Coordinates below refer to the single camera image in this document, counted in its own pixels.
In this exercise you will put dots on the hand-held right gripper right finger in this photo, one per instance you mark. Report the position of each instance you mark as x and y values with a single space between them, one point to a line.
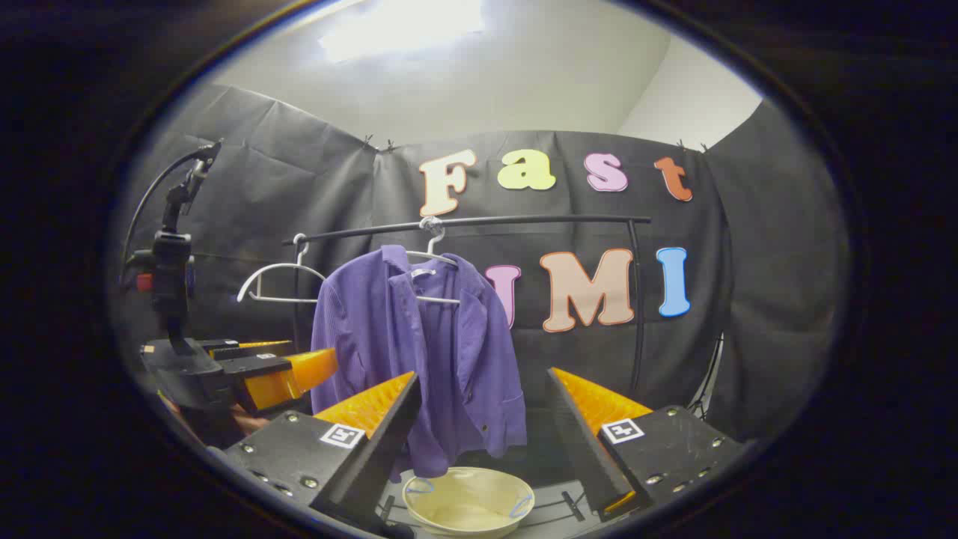
584 449

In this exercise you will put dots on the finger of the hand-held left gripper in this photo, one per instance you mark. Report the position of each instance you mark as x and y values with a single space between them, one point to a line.
292 378
251 350

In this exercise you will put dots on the cream laundry hamper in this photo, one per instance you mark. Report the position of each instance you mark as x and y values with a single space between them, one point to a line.
464 509

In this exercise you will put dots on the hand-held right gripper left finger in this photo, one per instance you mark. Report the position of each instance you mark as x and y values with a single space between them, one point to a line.
374 457

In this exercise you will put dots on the black metal clothes rack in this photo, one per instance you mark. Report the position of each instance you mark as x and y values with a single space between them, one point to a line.
524 219

